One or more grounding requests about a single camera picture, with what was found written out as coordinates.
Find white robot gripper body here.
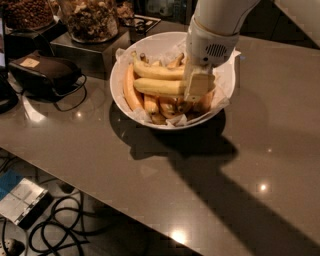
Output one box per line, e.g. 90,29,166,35
186,17,239,67

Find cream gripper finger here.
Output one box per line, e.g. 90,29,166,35
184,64,215,102

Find yellow banana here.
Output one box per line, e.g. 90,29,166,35
131,51,184,80
134,78,185,97

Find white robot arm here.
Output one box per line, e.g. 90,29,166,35
183,0,260,102

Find banana far right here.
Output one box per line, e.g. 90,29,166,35
193,91,213,113

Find banana tip at back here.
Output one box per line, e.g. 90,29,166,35
166,53,184,69

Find small banana lower right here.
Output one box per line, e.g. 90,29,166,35
177,100,193,114

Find small banana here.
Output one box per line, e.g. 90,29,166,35
177,100,193,114
144,94,159,115
159,97,177,119

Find white bowl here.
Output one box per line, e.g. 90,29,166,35
109,31,237,131

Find small banana lower middle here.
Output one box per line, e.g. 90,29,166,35
159,97,177,119

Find small banana lower left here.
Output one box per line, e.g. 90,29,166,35
144,94,159,115

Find orange left banana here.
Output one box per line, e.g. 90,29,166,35
123,64,144,111

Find white paper liner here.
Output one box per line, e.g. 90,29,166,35
114,33,242,128

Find black tray at back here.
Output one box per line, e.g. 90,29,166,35
120,14,161,34

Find dark metal stand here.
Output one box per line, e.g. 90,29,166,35
51,28,131,80

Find glass jar of granola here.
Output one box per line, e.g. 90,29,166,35
58,0,119,43

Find black pouch with label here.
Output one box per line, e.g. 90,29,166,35
9,52,82,97

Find glass jar of nuts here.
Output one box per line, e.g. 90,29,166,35
0,0,54,30

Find silver box on floor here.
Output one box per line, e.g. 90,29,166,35
0,178,53,230

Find power strip on floor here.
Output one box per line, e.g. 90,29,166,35
0,239,25,256

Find black cable on table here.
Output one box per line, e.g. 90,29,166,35
19,73,89,113

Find black cables on floor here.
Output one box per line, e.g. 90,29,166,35
28,189,114,256

